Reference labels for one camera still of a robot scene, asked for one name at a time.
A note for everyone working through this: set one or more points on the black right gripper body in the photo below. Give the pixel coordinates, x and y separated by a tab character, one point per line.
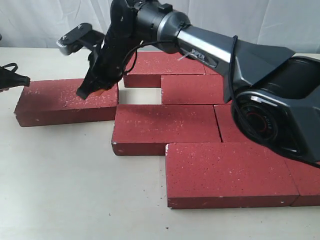
107	63

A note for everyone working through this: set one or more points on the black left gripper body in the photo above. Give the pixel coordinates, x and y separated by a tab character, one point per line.
10	79

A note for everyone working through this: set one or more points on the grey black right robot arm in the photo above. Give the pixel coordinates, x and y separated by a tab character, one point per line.
274	93

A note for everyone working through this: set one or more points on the bottom left back brick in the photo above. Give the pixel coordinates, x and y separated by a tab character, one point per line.
151	65

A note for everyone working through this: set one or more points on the third row red brick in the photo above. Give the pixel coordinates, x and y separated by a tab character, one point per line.
228	130

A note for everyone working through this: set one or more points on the front large red brick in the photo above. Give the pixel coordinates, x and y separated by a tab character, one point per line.
226	175

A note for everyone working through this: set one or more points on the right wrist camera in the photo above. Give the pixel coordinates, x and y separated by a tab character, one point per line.
82	36

